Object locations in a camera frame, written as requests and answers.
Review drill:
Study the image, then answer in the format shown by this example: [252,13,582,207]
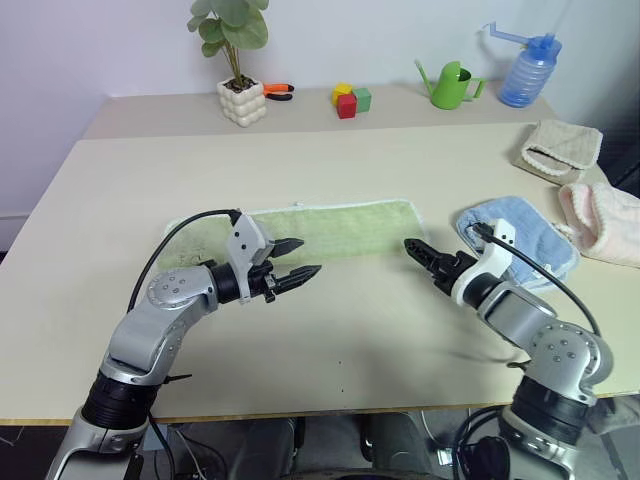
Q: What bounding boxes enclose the dark rounded shape under table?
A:
[359,412,432,472]
[238,416,307,480]

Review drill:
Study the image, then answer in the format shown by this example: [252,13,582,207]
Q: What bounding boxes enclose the beige towel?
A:
[510,118,604,188]

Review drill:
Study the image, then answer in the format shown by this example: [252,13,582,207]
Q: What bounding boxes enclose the black cable loops under table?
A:
[453,403,513,480]

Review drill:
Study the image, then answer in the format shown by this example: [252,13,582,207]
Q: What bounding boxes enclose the pink towel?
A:
[556,181,640,268]

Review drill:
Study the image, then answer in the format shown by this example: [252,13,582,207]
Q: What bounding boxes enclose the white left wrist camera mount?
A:
[225,212,272,307]

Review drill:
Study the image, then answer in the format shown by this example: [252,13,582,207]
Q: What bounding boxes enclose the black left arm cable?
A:
[127,209,244,312]

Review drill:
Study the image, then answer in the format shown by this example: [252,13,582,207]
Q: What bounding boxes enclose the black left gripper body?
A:
[247,240,282,305]

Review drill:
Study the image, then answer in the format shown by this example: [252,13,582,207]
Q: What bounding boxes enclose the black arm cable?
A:
[465,222,602,337]
[127,209,244,312]

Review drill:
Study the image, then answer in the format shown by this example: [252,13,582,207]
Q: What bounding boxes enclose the blue ribbed spout bottle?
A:
[476,0,572,109]

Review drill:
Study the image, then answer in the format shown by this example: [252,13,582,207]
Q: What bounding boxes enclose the green leafy plant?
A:
[186,0,270,89]

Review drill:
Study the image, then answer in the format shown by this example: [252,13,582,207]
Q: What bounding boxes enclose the green towel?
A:
[164,198,429,274]

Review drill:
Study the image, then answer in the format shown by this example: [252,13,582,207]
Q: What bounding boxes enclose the green watering can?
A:
[413,58,489,111]

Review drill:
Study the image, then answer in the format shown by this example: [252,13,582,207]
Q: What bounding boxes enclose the white cable under table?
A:
[418,408,454,454]

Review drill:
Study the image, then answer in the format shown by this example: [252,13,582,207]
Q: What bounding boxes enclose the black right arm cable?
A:
[465,222,602,337]

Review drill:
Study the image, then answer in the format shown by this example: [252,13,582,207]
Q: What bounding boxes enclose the blue towel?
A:
[453,195,582,294]

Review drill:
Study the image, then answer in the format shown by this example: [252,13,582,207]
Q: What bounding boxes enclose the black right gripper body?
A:
[430,251,477,301]

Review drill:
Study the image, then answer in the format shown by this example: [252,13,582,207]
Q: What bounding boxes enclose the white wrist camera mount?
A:
[225,212,272,307]
[451,218,517,305]

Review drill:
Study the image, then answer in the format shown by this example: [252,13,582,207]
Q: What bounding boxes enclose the white bubble plant pot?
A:
[215,76,268,130]

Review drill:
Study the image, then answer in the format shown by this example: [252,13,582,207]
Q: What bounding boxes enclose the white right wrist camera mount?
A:
[451,218,517,305]

